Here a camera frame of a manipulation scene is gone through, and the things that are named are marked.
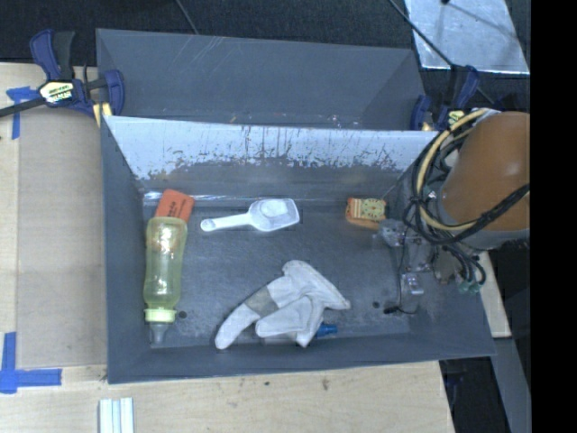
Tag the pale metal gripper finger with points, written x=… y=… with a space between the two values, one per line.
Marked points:
x=391 y=233
x=412 y=284

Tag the small blue plastic cap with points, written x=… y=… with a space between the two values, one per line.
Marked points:
x=327 y=330

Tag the white plastic scoop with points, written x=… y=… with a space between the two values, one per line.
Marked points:
x=272 y=214

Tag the white work glove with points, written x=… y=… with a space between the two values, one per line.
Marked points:
x=288 y=305

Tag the grey metal bin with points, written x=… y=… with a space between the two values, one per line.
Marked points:
x=252 y=84

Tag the clear yellow baby bottle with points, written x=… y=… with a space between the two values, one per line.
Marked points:
x=163 y=264

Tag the pale wood flat board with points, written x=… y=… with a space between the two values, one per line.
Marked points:
x=58 y=242

